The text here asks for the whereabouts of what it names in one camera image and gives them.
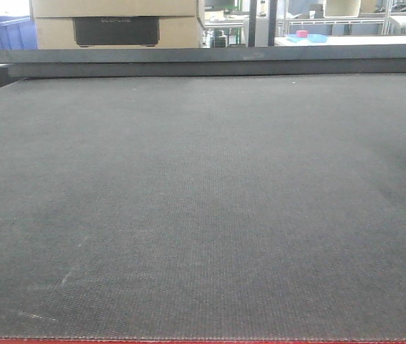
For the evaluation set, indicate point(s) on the pink block on tray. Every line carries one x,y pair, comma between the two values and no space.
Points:
302,33

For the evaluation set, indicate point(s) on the blue bin far left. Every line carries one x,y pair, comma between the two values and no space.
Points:
17,33

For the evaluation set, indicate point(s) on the white table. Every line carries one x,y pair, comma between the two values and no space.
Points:
347,41

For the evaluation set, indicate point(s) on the lower cardboard box black label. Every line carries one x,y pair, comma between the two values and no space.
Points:
119,32

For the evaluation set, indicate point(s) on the light blue flat tray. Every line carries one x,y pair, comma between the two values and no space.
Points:
310,38

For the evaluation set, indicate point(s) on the white plastic tub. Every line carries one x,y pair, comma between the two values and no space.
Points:
341,8

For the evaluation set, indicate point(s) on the upper cardboard box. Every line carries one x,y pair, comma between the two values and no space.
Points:
83,8

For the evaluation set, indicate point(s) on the black conveyor side rail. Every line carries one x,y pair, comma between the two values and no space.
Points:
219,62

